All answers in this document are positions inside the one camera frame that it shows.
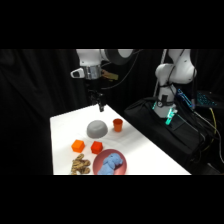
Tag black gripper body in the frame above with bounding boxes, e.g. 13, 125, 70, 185
87, 79, 106, 105

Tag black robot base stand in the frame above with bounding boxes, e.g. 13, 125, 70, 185
123, 97, 205, 169

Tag grey upturned bowl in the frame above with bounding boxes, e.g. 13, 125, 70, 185
86, 119, 108, 139

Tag orange plastic cup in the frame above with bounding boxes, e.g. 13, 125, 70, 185
112, 118, 124, 133

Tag red-orange cube block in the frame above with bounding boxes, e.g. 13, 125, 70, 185
90, 140, 104, 155

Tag orange cube block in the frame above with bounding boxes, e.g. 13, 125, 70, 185
71, 139, 86, 153

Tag blue plush toy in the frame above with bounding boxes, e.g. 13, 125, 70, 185
96, 152, 125, 176

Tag pink round plate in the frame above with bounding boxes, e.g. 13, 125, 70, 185
92, 148, 129, 176

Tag black curtain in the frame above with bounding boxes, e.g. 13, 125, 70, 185
0, 49, 224, 176

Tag green status light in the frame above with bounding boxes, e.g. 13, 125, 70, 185
165, 108, 177, 126

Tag blue-lit electronic device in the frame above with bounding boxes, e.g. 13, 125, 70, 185
195, 90, 219, 108

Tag tan wrist camera box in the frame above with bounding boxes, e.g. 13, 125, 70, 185
101, 69, 120, 81

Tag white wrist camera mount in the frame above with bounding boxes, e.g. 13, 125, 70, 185
70, 67, 85, 80

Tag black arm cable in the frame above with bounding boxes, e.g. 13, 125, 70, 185
99, 49, 145, 91

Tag tan braided rope toy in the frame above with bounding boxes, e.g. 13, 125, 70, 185
69, 153, 92, 176

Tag yellow cable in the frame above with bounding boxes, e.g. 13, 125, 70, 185
199, 107, 218, 151

